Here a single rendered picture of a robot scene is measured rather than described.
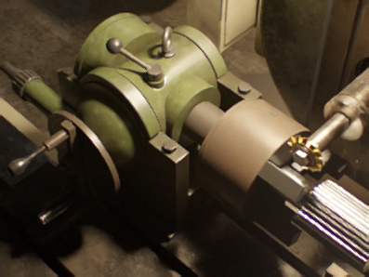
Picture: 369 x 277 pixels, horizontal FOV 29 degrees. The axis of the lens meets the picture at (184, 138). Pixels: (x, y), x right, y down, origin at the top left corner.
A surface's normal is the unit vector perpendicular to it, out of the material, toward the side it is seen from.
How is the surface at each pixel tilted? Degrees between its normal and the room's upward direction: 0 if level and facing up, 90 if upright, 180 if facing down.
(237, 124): 13
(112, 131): 49
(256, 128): 5
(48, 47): 0
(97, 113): 38
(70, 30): 0
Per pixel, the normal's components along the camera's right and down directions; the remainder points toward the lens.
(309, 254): 0.00, -0.65
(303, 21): -0.70, 0.54
